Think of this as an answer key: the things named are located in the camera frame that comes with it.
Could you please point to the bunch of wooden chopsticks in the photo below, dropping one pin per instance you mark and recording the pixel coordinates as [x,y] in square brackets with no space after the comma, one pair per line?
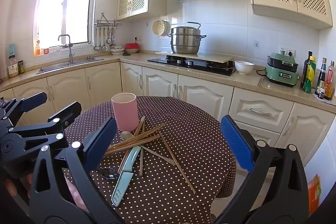
[141,138]

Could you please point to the red lidded bowl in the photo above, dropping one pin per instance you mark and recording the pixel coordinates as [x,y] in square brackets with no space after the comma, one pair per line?
[132,47]

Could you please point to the dark sauce bottle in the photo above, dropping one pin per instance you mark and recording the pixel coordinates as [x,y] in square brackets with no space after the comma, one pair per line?
[320,79]

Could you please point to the brown polka dot tablecloth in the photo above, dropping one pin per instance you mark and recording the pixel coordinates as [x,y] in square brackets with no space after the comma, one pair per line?
[183,121]

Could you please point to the white wall outlet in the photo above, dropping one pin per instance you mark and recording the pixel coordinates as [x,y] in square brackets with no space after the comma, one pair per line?
[138,38]

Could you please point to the white patterned bowl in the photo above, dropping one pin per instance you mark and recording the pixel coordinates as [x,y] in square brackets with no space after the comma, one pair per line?
[117,50]

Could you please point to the kitchen window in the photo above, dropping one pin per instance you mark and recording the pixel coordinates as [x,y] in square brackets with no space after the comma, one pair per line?
[60,3]

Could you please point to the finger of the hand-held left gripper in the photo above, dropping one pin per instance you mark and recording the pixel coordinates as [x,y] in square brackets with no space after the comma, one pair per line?
[34,103]
[68,112]

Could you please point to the green electric cooker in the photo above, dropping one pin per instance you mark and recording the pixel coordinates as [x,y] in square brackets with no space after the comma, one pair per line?
[282,71]

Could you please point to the orange bottle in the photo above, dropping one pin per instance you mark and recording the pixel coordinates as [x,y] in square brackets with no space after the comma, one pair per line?
[37,49]

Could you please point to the double wall outlet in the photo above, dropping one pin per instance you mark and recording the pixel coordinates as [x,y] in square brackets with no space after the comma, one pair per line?
[287,51]

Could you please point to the light green sheathed knife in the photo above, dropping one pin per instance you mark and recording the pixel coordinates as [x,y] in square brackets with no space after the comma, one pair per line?
[123,184]

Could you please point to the beige kitchen countertop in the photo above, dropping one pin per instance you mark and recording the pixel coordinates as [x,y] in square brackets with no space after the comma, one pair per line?
[275,87]

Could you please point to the orange bag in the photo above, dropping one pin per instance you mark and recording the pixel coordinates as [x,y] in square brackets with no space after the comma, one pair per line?
[314,195]

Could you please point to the metal faucet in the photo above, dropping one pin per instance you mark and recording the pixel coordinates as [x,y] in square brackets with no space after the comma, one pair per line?
[70,50]

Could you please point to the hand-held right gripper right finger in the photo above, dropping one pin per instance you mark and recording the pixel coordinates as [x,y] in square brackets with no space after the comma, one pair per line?
[236,145]

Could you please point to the steel sink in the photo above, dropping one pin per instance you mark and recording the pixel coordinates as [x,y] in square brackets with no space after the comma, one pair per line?
[60,66]

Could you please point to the row of hanging metal ladles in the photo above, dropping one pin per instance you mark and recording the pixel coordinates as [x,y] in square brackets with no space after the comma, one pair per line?
[104,40]

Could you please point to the silver metal spoon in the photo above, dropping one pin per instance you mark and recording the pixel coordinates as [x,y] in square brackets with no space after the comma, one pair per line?
[126,135]

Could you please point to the glass jar with lid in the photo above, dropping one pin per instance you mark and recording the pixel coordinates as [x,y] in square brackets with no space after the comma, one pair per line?
[13,69]

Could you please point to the small wall switch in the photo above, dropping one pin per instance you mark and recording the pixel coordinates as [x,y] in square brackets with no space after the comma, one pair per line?
[256,43]

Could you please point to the black spoon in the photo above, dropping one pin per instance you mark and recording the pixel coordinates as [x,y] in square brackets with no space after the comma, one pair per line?
[109,173]

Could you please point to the black gas cooktop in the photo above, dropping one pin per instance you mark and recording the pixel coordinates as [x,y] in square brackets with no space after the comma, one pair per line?
[199,64]

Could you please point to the white round steamer tray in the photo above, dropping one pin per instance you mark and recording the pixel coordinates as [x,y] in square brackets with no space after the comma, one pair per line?
[158,27]

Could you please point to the metal wall utensil rack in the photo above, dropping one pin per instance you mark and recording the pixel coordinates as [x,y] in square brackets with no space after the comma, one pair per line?
[107,22]

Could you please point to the yellow green bottle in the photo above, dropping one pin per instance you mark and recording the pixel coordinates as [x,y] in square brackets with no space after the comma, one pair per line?
[309,77]

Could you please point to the steel steamer pot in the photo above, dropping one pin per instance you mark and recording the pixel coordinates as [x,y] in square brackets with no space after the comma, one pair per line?
[185,43]

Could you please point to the pink utensil cup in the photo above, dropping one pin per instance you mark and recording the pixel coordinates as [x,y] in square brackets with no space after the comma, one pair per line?
[124,113]

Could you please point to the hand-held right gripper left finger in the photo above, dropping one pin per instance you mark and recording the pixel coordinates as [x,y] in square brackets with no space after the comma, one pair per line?
[103,142]

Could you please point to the dark glass bottle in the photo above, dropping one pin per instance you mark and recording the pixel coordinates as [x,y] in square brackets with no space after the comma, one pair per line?
[304,69]

